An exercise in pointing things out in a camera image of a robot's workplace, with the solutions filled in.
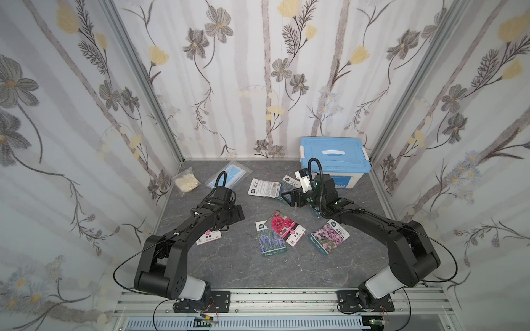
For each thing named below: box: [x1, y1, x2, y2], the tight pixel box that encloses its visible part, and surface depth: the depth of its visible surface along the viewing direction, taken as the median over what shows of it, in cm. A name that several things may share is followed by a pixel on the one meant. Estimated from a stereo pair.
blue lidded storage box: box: [299, 137, 372, 189], surface depth 103 cm
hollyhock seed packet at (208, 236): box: [195, 230, 223, 247], surface depth 92 cm
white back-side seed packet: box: [247, 177, 282, 198], surface depth 109 cm
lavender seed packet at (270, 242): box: [254, 219, 288, 258], surface depth 91 cm
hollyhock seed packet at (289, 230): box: [270, 209, 307, 248], surface depth 95 cm
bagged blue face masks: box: [204, 160, 254, 189], surface depth 116 cm
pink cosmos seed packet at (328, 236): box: [307, 218, 351, 257], surface depth 92 cm
